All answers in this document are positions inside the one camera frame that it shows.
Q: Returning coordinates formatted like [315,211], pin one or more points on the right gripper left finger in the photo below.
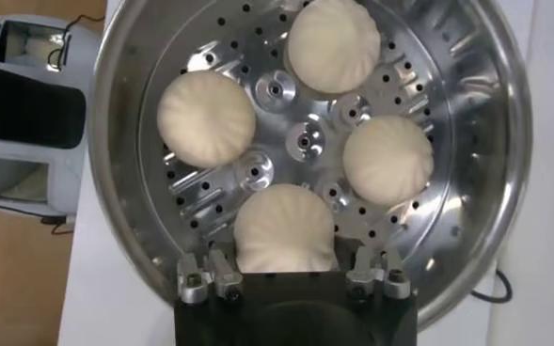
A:
[210,277]

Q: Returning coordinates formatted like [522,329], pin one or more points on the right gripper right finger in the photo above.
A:
[380,277]

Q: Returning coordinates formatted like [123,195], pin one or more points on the white steamed baozi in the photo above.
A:
[387,160]
[333,47]
[206,120]
[283,230]

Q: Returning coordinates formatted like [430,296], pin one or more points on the perforated steel steamer basket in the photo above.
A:
[469,117]

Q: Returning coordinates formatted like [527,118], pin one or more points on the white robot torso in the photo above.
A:
[27,110]

